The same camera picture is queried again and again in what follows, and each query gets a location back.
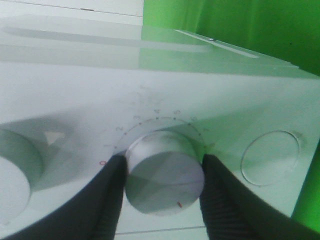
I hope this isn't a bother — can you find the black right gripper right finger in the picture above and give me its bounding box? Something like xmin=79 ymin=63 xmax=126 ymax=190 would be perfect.
xmin=199 ymin=154 xmax=320 ymax=240

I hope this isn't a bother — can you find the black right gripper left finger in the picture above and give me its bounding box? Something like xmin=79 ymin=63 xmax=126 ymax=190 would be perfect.
xmin=7 ymin=155 xmax=127 ymax=240

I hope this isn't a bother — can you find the white microwave oven body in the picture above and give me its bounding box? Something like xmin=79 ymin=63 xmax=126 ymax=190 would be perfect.
xmin=0 ymin=15 xmax=320 ymax=240

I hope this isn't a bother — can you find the round white door-release button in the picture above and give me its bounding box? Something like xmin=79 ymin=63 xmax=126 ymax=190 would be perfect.
xmin=240 ymin=130 xmax=300 ymax=187

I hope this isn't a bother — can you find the white microwave knob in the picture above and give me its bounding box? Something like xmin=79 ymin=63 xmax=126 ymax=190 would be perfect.
xmin=0 ymin=129 xmax=44 ymax=225
xmin=125 ymin=130 xmax=205 ymax=216

